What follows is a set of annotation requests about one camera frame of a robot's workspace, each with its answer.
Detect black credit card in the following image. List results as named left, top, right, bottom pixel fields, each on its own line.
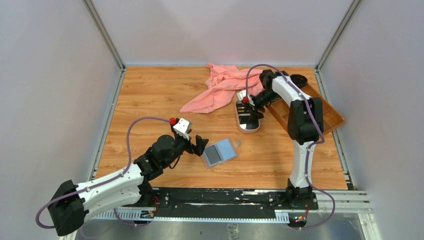
left=203, top=145, right=222, bottom=167

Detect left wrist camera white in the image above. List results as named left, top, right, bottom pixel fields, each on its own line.
left=172, top=118, right=192, bottom=141

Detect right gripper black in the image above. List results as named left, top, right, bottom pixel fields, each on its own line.
left=244, top=89, right=280, bottom=122

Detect pink cloth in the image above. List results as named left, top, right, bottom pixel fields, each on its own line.
left=179, top=63, right=264, bottom=114

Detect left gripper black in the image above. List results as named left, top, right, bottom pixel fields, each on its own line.
left=162, top=133, right=208, bottom=168

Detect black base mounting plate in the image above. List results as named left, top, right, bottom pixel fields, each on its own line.
left=129, top=187, right=319, bottom=219

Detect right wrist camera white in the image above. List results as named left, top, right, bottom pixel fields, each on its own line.
left=236, top=89, right=255, bottom=106

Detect aluminium rail frame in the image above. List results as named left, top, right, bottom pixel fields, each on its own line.
left=66, top=187, right=381, bottom=240

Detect pink oval card tray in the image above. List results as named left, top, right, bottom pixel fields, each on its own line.
left=234, top=100, right=261, bottom=134

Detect brown divided wooden tray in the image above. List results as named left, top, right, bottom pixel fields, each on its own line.
left=267, top=80, right=345, bottom=136

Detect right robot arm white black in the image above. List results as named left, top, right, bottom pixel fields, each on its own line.
left=236, top=69, right=325, bottom=209

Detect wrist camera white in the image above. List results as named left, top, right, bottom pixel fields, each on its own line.
left=172, top=118, right=192, bottom=141
left=236, top=89, right=255, bottom=106

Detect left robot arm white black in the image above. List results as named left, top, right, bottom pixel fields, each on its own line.
left=47, top=134, right=209, bottom=237

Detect pink card holder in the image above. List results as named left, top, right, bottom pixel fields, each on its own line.
left=201, top=138, right=239, bottom=169

